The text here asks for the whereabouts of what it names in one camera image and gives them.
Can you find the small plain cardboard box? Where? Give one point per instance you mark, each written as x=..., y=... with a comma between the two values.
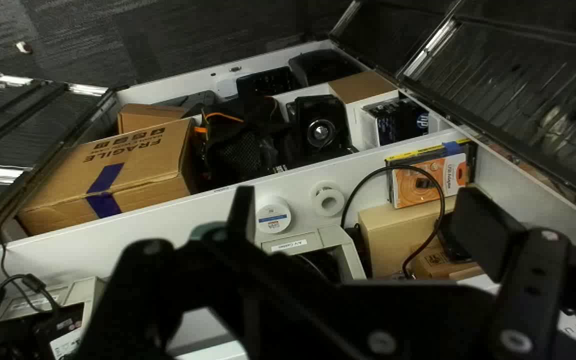
x=144, y=116

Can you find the black boxy device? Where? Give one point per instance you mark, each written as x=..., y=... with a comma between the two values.
x=267, y=81

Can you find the black fabric bag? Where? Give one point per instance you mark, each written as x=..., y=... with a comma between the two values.
x=241, y=151

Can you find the orange product package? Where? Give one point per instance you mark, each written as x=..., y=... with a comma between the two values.
x=429, y=174

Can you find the brown topped white box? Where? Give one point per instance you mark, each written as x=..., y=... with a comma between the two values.
x=361, y=86

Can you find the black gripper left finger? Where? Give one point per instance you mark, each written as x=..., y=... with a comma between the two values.
x=149, y=300

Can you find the white box with dark electronics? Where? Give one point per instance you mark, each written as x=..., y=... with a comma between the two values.
x=399, y=120

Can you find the white tape roll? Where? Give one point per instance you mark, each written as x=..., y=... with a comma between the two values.
x=328, y=199

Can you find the white divided storage box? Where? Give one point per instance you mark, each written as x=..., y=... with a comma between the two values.
x=169, y=221

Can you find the white round labelled disc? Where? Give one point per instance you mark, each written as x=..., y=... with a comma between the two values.
x=275, y=215

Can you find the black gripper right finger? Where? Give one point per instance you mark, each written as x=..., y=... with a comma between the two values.
x=525, y=292

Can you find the beige cardboard box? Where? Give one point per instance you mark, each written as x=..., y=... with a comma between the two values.
x=394, y=236

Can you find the large cardboard box blue tape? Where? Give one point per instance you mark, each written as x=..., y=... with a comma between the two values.
x=129, y=173

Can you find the black camera with lens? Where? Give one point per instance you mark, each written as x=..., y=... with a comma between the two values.
x=319, y=131

